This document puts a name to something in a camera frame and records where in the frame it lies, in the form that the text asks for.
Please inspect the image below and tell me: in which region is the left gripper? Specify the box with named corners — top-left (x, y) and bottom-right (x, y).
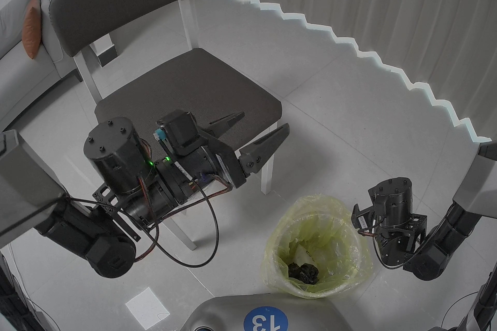
top-left (155, 112), bottom-right (290, 207)

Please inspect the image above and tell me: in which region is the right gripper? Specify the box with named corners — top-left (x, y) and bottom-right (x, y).
top-left (351, 203), bottom-right (384, 242)

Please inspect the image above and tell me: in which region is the yellow plastic bag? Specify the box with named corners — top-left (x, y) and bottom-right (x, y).
top-left (264, 195), bottom-right (374, 300)

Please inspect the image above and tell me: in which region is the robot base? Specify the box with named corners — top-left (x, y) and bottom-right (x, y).
top-left (186, 292), bottom-right (352, 331)

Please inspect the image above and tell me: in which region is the crumpled black plastic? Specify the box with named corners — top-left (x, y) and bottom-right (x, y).
top-left (287, 261), bottom-right (320, 284)

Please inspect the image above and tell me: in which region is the dark grey white-framed chair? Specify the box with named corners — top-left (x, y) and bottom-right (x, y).
top-left (48, 0), bottom-right (282, 253)

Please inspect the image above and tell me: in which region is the pale grey cushion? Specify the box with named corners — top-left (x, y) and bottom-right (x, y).
top-left (40, 0), bottom-right (65, 63)

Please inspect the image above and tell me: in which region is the pale grey sofa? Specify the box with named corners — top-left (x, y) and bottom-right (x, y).
top-left (0, 0), bottom-right (83, 133)

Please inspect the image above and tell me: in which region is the orange cushion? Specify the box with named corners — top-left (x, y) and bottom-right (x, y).
top-left (22, 0), bottom-right (42, 59)

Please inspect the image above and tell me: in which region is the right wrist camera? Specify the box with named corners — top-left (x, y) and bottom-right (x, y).
top-left (367, 193), bottom-right (385, 218)

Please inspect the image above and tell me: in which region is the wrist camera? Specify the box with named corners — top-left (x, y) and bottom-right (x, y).
top-left (155, 110), bottom-right (199, 158)
top-left (367, 193), bottom-right (385, 218)

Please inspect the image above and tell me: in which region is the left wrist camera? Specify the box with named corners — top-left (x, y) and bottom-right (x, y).
top-left (155, 110), bottom-right (199, 158)

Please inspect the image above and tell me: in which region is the black cable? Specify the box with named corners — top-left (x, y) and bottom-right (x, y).
top-left (149, 182), bottom-right (221, 268)
top-left (21, 296), bottom-right (53, 331)
top-left (440, 291), bottom-right (483, 331)

